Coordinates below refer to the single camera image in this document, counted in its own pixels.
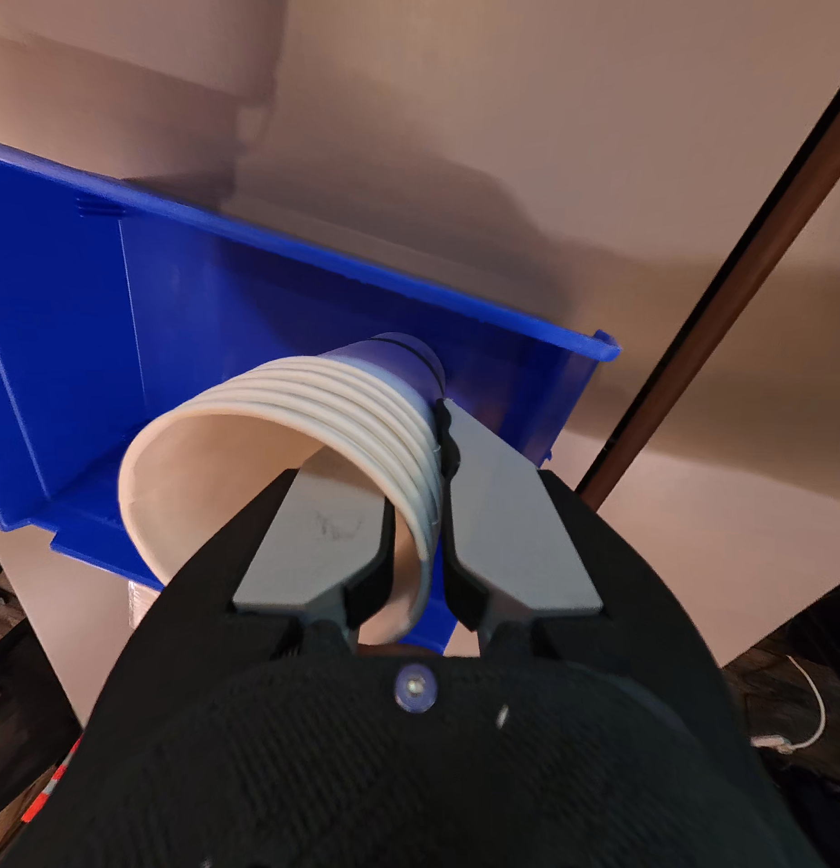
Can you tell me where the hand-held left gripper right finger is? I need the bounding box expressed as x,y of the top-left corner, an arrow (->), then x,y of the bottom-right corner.
434,399 -> 604,632

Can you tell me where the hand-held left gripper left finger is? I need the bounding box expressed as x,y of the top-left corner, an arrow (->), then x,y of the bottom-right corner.
231,468 -> 397,628

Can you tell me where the stack of nested white cups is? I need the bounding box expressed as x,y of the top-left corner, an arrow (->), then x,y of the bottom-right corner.
117,332 -> 451,645

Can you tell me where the blue plastic bin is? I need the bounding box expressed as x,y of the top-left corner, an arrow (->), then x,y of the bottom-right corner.
0,141 -> 622,655

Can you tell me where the orange traffic cone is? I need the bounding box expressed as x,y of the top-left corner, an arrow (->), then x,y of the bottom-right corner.
23,736 -> 82,825

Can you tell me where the white cable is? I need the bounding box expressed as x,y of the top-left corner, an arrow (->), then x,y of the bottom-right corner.
752,654 -> 828,755

